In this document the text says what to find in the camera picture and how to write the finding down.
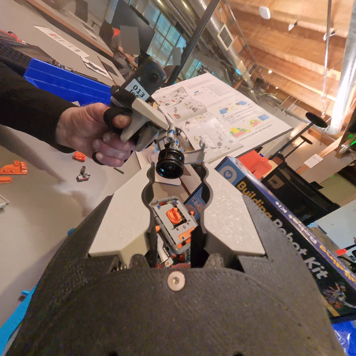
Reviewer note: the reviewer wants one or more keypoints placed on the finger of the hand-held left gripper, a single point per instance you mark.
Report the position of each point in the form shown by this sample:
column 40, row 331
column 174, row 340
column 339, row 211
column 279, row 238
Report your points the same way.
column 149, row 138
column 144, row 119

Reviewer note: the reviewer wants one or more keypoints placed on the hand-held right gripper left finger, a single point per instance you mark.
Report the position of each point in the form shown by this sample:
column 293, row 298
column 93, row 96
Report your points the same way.
column 119, row 222

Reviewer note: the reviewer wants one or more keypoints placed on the blue plastic bin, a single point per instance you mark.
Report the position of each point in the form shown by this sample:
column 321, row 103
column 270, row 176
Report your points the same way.
column 61, row 82

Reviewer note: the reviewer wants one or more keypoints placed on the orange beam piece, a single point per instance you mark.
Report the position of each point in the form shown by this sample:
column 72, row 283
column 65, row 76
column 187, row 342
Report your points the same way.
column 4, row 179

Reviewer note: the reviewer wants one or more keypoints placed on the small orange piece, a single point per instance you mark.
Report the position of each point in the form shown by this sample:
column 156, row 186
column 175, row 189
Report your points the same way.
column 79, row 156

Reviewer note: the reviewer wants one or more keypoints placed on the grey orange tracked toy robot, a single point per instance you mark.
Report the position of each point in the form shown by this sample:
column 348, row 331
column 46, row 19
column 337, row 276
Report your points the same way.
column 175, row 219

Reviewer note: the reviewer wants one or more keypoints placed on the red plastic bin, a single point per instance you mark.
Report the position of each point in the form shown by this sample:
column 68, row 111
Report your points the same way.
column 256, row 162

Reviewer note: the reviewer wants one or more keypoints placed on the black stand pole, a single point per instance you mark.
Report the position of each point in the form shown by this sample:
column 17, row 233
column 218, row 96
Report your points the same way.
column 194, row 36

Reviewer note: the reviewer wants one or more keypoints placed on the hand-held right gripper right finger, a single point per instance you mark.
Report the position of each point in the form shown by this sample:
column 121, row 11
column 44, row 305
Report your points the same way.
column 236, row 222

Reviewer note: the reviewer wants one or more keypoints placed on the person's left hand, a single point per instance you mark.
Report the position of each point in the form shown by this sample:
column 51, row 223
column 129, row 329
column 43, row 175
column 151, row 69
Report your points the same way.
column 80, row 130

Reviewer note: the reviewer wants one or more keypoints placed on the grey flat hinged panel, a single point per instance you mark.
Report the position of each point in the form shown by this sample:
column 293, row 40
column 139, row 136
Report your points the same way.
column 3, row 202

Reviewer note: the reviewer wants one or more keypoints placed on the blue plastic separator tool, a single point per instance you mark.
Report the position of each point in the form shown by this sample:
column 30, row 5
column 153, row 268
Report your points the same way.
column 14, row 322

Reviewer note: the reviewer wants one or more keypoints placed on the small grey red connector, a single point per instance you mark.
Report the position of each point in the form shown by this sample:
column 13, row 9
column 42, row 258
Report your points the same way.
column 83, row 175

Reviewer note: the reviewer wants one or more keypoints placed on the orange flat panel piece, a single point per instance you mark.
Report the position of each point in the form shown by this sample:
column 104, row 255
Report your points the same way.
column 14, row 167

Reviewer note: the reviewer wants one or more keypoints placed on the open instruction booklet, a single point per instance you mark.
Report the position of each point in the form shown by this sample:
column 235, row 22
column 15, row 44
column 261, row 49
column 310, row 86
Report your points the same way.
column 239, row 105

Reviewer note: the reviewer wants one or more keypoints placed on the blue cardboard box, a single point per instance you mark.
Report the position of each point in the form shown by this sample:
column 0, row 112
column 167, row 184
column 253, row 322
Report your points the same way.
column 289, row 222

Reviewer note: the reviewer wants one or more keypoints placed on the printed paper sheet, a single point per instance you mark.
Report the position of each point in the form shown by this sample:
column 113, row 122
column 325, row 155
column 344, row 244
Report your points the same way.
column 61, row 40

